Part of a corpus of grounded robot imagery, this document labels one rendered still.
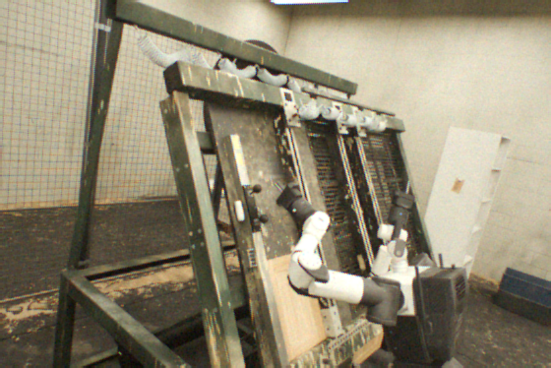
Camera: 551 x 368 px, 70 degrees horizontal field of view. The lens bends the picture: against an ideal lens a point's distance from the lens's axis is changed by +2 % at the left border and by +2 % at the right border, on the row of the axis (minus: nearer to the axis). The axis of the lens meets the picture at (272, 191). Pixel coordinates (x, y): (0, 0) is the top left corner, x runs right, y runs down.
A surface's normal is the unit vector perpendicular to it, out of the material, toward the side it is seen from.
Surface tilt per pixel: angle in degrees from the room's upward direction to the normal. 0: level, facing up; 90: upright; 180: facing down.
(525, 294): 91
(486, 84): 90
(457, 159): 90
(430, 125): 90
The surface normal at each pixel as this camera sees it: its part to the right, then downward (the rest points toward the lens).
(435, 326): -0.63, 0.04
